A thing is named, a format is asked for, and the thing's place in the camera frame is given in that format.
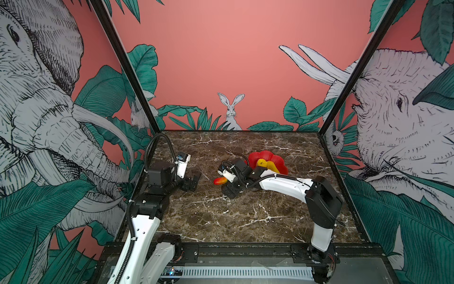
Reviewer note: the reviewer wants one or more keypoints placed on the yellow fake lemon fruit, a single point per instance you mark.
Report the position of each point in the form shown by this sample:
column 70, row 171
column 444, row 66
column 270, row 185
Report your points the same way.
column 271, row 166

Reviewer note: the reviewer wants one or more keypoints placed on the black front mounting rail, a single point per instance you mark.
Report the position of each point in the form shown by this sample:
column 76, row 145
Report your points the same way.
column 298, row 252

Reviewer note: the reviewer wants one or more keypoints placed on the black frame post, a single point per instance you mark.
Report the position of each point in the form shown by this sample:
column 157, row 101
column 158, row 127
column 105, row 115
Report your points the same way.
column 104, row 18
column 383, row 26

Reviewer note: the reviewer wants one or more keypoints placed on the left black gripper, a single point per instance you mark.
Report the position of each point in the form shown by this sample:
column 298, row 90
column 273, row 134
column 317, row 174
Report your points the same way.
column 186, row 186

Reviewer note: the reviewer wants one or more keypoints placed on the yellow fake bell pepper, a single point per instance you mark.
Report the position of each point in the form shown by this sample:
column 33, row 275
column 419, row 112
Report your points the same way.
column 262, row 163

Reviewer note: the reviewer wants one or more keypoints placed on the right black frame post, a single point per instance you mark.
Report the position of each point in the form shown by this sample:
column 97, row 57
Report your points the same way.
column 383, row 26

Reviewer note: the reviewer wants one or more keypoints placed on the red flower-shaped fruit bowl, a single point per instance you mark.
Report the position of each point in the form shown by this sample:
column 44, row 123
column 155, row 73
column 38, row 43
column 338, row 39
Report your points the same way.
column 268, row 155

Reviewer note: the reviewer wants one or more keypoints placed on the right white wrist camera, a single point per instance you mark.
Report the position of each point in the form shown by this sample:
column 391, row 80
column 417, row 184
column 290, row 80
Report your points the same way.
column 230, row 177

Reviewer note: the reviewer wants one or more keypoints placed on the white ventilation grille strip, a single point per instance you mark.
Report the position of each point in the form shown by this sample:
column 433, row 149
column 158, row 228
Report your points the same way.
column 240, row 272

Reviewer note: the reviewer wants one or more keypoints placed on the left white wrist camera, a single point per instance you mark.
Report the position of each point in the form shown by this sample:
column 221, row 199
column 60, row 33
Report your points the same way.
column 182, row 162

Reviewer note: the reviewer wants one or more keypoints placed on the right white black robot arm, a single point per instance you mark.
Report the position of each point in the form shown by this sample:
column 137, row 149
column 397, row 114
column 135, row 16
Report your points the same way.
column 323, row 202

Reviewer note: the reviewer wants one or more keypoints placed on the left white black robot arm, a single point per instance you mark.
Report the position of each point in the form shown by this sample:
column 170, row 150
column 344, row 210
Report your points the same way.
column 144, row 215

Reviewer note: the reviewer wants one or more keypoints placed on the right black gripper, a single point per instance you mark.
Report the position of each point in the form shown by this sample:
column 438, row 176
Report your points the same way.
column 233, row 189

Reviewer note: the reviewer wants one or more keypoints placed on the red-yellow fake mango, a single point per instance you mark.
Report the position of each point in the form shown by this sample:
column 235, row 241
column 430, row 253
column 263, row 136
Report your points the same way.
column 220, row 181

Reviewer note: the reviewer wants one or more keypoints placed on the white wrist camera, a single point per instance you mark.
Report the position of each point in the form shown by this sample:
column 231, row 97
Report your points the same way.
column 182, row 162
column 230, row 177

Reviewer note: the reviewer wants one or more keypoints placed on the left black frame post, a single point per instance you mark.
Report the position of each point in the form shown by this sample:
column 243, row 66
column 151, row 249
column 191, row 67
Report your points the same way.
column 104, row 18

